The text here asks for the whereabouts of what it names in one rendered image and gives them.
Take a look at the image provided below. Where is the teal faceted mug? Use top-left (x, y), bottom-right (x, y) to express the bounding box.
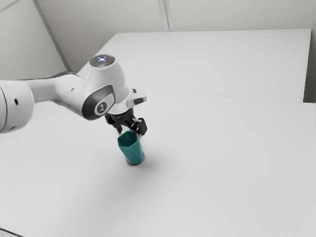
top-left (117, 131), bottom-right (145, 166)

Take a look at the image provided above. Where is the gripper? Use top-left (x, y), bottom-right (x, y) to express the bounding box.
top-left (104, 109), bottom-right (148, 142)

